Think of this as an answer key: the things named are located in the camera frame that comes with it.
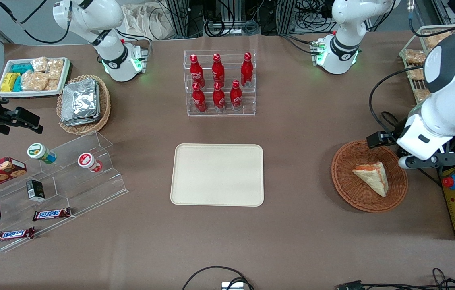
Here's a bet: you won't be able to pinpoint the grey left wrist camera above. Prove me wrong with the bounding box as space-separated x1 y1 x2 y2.
398 152 455 170

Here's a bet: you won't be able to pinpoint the white snack tray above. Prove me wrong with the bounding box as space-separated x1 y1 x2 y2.
0 57 71 98

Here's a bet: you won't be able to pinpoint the white plastic bag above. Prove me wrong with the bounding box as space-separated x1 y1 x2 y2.
120 3 176 41

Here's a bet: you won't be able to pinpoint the yellow snack packet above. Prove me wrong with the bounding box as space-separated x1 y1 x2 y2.
1 72 19 93

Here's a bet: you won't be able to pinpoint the stack of silver foil packs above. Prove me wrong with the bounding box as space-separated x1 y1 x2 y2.
60 78 101 126

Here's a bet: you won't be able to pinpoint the red lid cup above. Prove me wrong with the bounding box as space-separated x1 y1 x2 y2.
77 152 103 173

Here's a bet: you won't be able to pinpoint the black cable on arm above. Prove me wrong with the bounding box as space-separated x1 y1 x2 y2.
0 0 72 45

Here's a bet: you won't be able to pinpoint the wire rack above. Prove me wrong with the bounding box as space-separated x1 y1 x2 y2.
398 24 455 106

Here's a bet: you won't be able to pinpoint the green lid cup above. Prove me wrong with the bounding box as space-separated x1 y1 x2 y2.
27 143 57 164

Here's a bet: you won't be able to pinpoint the Snickers bar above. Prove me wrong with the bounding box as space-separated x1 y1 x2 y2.
0 226 36 243
32 207 72 222

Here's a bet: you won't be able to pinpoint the coiled black cables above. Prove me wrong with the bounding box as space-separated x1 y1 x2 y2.
204 16 261 37

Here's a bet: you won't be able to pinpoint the black looped cable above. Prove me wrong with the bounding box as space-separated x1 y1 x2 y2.
182 265 254 290

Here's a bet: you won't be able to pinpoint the oval wicker basket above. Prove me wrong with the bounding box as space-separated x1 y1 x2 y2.
56 74 112 136

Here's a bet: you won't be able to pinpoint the clear acrylic bottle rack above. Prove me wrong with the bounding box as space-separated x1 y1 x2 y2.
184 50 256 117

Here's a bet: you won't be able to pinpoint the red cola bottle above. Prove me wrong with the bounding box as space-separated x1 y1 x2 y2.
212 53 225 86
230 80 243 111
192 82 207 113
240 52 254 87
189 54 205 87
213 81 226 112

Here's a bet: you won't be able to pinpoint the round brown wicker basket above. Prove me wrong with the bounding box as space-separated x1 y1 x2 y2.
331 139 408 213

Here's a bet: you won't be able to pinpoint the beige rectangular plastic tray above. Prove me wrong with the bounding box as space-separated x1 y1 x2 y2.
170 143 265 207

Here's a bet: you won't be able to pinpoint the clear acrylic stepped display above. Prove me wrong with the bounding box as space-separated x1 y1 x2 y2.
0 130 128 253

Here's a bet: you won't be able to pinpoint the black cable with connector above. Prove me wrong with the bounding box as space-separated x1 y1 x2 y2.
335 267 455 290

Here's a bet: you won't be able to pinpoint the triangle sandwich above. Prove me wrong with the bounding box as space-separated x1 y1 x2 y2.
352 162 389 198

